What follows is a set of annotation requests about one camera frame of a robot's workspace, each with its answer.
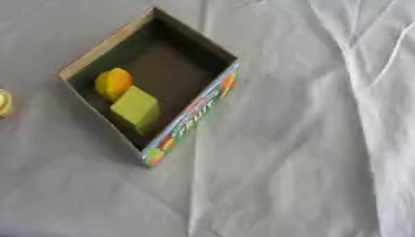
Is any yellow-green block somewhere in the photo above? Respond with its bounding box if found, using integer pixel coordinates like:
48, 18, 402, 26
108, 84, 162, 135

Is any yellow round toy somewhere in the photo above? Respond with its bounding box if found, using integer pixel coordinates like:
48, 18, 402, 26
0, 88, 15, 119

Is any open cardboard box printed side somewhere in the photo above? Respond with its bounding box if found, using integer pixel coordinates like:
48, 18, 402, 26
57, 6, 242, 169

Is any orange toy fruit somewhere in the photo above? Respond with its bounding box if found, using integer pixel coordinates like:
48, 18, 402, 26
94, 67, 136, 103

